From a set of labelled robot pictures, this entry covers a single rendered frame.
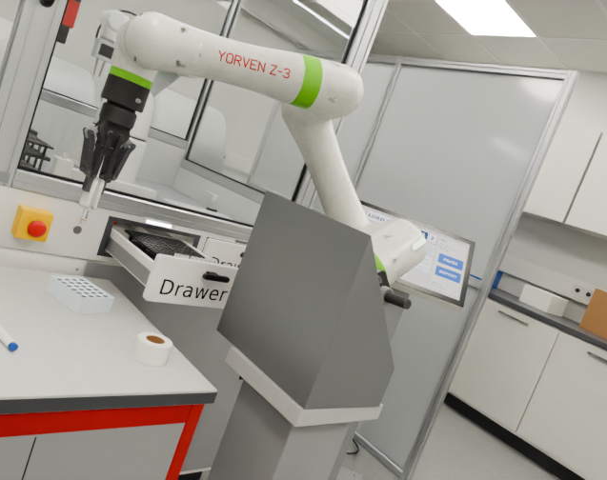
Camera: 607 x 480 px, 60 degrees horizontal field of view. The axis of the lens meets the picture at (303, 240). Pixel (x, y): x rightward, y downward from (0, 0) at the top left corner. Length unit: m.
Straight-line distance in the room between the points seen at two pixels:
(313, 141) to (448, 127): 1.59
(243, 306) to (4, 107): 0.70
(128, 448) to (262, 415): 0.34
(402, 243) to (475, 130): 1.59
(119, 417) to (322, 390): 0.40
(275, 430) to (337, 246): 0.44
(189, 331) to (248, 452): 0.57
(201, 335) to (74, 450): 0.85
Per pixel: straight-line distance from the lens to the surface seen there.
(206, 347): 1.81
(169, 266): 1.23
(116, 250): 1.44
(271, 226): 1.26
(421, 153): 2.91
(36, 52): 1.37
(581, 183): 4.32
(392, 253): 1.24
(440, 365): 2.66
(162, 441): 1.08
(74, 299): 1.24
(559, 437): 3.81
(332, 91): 1.21
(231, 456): 1.36
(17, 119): 1.37
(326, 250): 1.10
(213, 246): 1.63
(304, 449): 1.26
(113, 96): 1.22
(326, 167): 1.37
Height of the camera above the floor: 1.20
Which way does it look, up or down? 6 degrees down
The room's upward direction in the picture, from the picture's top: 20 degrees clockwise
